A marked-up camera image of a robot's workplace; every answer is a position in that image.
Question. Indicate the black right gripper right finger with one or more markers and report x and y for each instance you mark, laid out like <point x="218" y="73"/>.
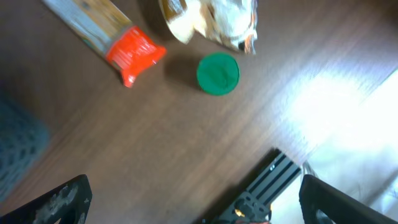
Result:
<point x="317" y="196"/>

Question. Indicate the black aluminium frame rail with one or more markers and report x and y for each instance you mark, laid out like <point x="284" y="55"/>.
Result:
<point x="250" y="201"/>

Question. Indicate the beige white rice bag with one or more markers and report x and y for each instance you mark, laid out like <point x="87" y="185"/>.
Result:
<point x="231" y="23"/>

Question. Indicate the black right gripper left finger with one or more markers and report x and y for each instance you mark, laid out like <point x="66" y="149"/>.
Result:
<point x="67" y="203"/>

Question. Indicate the orange-ended pasta packet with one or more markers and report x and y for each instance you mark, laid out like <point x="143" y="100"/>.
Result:
<point x="111" y="34"/>

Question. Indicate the green-lidded seasoning jar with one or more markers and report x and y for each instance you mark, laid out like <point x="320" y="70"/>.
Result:
<point x="218" y="74"/>

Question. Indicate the grey plastic mesh basket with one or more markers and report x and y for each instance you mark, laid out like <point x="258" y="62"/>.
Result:
<point x="23" y="140"/>

